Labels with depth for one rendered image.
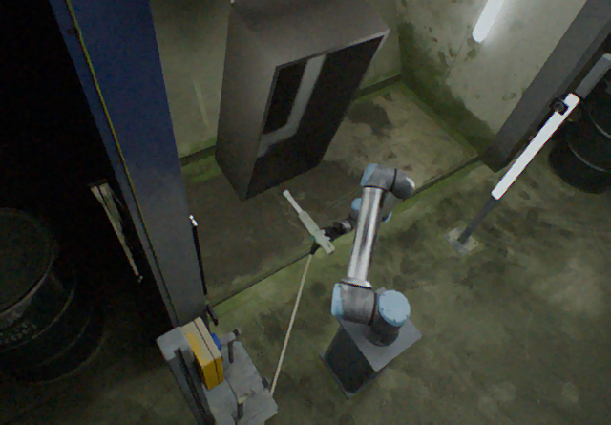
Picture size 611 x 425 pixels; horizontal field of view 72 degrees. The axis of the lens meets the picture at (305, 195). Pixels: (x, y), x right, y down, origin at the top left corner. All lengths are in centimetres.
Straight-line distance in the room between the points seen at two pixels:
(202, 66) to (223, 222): 114
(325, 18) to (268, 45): 31
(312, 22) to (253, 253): 165
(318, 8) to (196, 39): 149
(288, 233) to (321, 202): 38
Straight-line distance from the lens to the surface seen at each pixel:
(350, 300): 193
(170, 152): 126
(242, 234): 303
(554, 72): 349
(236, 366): 190
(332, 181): 337
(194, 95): 329
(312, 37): 183
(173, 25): 325
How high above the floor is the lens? 263
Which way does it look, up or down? 53 degrees down
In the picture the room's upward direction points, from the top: 11 degrees clockwise
